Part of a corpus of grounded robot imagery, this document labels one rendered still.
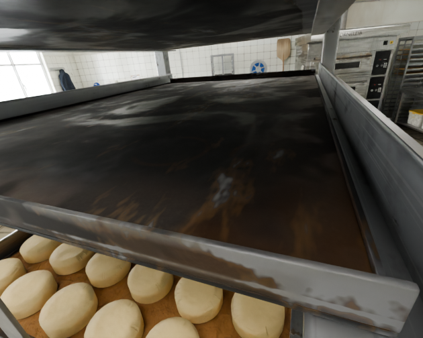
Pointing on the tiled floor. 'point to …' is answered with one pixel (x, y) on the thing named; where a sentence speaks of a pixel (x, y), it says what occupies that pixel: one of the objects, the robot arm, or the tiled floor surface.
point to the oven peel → (283, 49)
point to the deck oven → (356, 58)
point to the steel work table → (419, 96)
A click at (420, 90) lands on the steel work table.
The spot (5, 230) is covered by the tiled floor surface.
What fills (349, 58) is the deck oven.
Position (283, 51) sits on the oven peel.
